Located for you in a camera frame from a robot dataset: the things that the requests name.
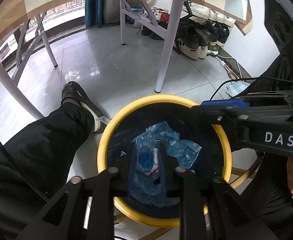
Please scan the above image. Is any yellow-rimmed black bin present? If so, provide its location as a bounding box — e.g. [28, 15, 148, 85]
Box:
[97, 94, 233, 228]

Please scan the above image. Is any grey folding table frame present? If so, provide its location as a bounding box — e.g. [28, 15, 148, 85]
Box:
[13, 12, 47, 85]

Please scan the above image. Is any person's left leg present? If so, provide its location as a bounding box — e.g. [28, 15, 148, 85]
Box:
[0, 102, 97, 240]

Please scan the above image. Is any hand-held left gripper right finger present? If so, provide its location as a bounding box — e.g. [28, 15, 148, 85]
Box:
[159, 142, 262, 240]

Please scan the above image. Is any white table leg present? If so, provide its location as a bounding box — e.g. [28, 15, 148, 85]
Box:
[155, 0, 184, 94]
[0, 50, 44, 120]
[36, 12, 58, 68]
[119, 0, 127, 46]

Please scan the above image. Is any person's left shoe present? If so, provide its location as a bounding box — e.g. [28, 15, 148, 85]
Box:
[61, 81, 107, 134]

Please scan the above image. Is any white cable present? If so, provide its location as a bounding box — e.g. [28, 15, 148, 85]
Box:
[212, 54, 243, 78]

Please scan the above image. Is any grey curtain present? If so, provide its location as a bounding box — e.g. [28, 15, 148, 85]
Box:
[104, 0, 120, 24]

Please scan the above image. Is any blue curtain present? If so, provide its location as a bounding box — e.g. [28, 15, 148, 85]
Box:
[85, 0, 104, 29]

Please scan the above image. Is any crumpled blue plastic bag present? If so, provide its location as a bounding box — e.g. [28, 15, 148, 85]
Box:
[119, 121, 202, 207]

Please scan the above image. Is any white sneaker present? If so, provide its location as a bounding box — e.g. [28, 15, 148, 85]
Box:
[178, 40, 202, 60]

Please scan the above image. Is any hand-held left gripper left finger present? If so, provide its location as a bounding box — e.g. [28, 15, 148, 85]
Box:
[16, 142, 138, 240]

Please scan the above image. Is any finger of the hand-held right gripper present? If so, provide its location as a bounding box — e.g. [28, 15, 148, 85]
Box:
[191, 104, 293, 130]
[201, 90, 293, 108]

